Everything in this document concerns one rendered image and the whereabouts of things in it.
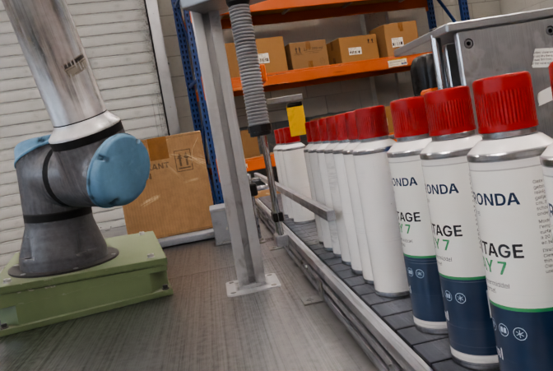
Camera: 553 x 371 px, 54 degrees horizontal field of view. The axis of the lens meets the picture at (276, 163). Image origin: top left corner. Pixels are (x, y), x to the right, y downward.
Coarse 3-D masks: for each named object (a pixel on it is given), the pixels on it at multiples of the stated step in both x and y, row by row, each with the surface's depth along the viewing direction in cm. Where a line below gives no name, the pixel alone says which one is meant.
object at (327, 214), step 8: (256, 176) 171; (264, 176) 154; (280, 184) 121; (288, 192) 104; (296, 192) 99; (296, 200) 95; (304, 200) 87; (312, 200) 85; (312, 208) 81; (320, 208) 75; (328, 208) 74; (320, 216) 76; (328, 216) 72
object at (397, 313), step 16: (288, 224) 116; (304, 224) 113; (304, 240) 96; (320, 256) 82; (336, 272) 72; (352, 272) 70; (352, 288) 64; (368, 288) 63; (368, 304) 58; (384, 304) 56; (400, 304) 55; (384, 320) 52; (400, 320) 51; (400, 336) 48; (416, 336) 47; (432, 336) 46; (416, 352) 44; (432, 352) 43; (448, 352) 43; (432, 368) 41; (448, 368) 40; (464, 368) 40
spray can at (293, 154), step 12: (288, 132) 113; (288, 144) 113; (300, 144) 113; (288, 156) 113; (300, 156) 112; (288, 168) 113; (300, 168) 112; (288, 180) 114; (300, 180) 112; (300, 192) 112; (300, 216) 113; (312, 216) 113
